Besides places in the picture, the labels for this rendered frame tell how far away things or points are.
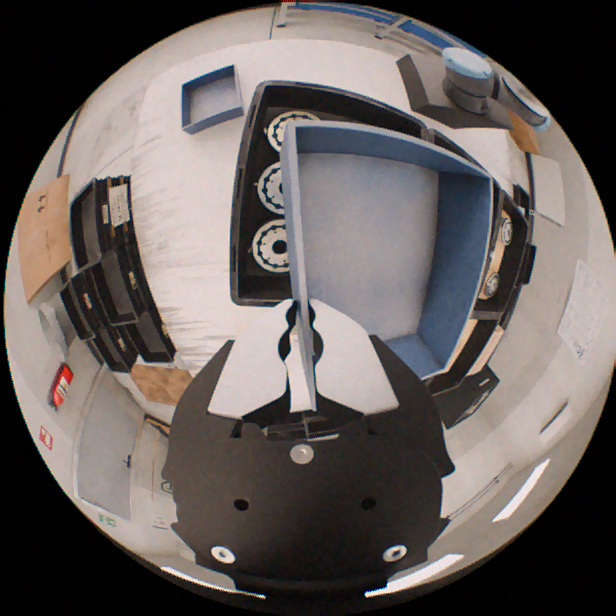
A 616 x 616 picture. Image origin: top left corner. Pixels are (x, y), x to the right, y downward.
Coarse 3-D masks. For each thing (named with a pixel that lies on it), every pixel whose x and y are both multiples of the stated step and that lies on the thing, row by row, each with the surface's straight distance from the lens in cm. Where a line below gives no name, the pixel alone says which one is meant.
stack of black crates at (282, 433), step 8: (296, 424) 183; (304, 424) 186; (272, 432) 182; (280, 432) 181; (288, 432) 180; (296, 432) 180; (304, 432) 179; (272, 440) 178; (280, 440) 177; (288, 440) 176; (296, 440) 175; (304, 440) 205
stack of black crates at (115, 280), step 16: (112, 256) 127; (128, 256) 118; (96, 272) 134; (112, 272) 131; (128, 272) 116; (144, 272) 127; (96, 288) 133; (112, 288) 137; (128, 288) 113; (144, 288) 126; (112, 304) 140; (128, 304) 132; (144, 304) 123; (112, 320) 139; (128, 320) 125
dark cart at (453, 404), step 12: (480, 372) 219; (492, 372) 226; (468, 384) 196; (480, 384) 205; (492, 384) 214; (432, 396) 241; (444, 396) 224; (456, 396) 210; (468, 396) 198; (480, 396) 197; (444, 408) 229; (456, 408) 214; (468, 408) 202; (444, 420) 234; (456, 420) 219
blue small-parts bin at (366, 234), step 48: (288, 144) 9; (336, 144) 14; (384, 144) 13; (432, 144) 13; (288, 192) 10; (336, 192) 16; (384, 192) 18; (432, 192) 21; (480, 192) 18; (288, 240) 14; (336, 240) 17; (384, 240) 18; (432, 240) 22; (480, 240) 18; (336, 288) 18; (384, 288) 20; (432, 288) 23; (384, 336) 24; (432, 336) 24
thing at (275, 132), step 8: (288, 112) 41; (296, 112) 41; (304, 112) 41; (280, 120) 40; (288, 120) 40; (272, 128) 39; (280, 128) 40; (272, 136) 39; (280, 136) 39; (272, 144) 38; (280, 144) 39
